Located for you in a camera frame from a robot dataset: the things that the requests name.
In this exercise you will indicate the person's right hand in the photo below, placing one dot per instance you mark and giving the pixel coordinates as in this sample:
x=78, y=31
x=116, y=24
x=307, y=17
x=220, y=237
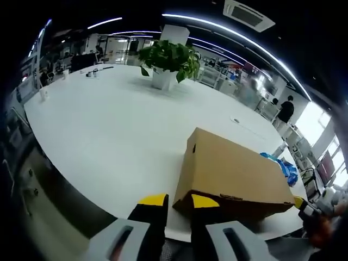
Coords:
x=324, y=228

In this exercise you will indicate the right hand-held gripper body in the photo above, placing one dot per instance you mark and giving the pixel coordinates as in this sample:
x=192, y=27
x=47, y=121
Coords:
x=329, y=199

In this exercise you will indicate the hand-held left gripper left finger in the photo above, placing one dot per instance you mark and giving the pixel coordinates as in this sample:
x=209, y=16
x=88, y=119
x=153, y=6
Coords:
x=141, y=233

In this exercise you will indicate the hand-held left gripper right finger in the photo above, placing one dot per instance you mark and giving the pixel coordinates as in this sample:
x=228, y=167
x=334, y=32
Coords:
x=212, y=239

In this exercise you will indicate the white square pillar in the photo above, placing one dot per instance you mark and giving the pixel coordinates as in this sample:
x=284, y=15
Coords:
x=175, y=34

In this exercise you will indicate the brown cardboard shoe box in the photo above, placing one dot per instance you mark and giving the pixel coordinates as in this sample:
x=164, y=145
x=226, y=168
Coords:
x=231, y=168

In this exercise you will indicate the monitor with red screen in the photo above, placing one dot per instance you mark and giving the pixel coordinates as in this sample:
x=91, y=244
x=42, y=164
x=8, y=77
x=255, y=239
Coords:
x=326, y=164

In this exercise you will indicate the white spray bottle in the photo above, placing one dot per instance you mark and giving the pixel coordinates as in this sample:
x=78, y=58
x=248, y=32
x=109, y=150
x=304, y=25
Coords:
x=280, y=150

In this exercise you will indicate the ceiling air conditioner unit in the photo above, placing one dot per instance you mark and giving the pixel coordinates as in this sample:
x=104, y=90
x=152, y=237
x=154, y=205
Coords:
x=248, y=15

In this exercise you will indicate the green potted plant white pot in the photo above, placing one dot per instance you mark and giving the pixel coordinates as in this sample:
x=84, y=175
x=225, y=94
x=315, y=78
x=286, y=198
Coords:
x=171, y=57

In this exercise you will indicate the black rod desk gadget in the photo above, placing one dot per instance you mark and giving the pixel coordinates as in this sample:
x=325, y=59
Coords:
x=98, y=71

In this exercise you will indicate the blue soft tissue pack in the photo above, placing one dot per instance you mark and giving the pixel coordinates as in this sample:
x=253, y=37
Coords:
x=289, y=172

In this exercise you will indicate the blue wet wipes pack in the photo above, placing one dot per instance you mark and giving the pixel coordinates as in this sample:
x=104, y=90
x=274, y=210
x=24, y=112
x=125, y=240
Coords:
x=270, y=159

